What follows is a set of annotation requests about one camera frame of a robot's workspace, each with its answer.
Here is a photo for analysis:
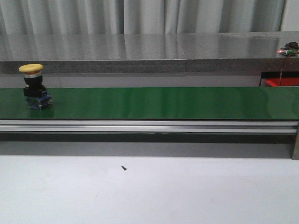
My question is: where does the red and black wire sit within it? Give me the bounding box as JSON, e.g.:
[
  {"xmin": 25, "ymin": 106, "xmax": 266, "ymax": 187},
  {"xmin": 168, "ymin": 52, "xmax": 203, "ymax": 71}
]
[{"xmin": 278, "ymin": 55, "xmax": 292, "ymax": 87}]

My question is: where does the red plastic tray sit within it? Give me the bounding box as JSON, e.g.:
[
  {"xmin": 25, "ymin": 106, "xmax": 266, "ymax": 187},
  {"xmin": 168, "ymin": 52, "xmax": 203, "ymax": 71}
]
[{"xmin": 265, "ymin": 77, "xmax": 299, "ymax": 87}]

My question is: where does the yellow mushroom push button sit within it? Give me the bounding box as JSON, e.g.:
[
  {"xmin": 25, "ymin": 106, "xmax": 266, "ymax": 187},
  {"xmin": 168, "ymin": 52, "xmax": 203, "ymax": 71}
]
[{"xmin": 18, "ymin": 63, "xmax": 52, "ymax": 110}]

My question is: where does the green conveyor belt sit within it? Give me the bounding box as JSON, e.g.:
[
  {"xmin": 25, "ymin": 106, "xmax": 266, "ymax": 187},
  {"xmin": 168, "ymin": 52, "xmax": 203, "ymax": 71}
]
[{"xmin": 0, "ymin": 87, "xmax": 299, "ymax": 120}]

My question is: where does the circuit board with red LED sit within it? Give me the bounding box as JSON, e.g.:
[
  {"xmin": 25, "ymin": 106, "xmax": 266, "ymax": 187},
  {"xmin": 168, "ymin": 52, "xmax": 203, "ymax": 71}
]
[{"xmin": 278, "ymin": 42, "xmax": 299, "ymax": 56}]

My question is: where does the grey curtain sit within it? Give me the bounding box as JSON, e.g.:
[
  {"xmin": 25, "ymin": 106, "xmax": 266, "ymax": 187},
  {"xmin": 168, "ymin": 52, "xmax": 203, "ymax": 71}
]
[{"xmin": 0, "ymin": 0, "xmax": 285, "ymax": 35}]

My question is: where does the aluminium conveyor frame rail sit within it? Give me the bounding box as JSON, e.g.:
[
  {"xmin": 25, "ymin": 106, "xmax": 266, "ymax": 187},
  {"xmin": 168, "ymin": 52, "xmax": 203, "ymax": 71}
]
[{"xmin": 0, "ymin": 119, "xmax": 299, "ymax": 160}]

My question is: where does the grey stone counter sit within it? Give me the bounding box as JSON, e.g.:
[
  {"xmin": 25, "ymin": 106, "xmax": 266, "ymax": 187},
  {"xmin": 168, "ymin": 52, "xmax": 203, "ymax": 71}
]
[{"xmin": 0, "ymin": 31, "xmax": 299, "ymax": 74}]

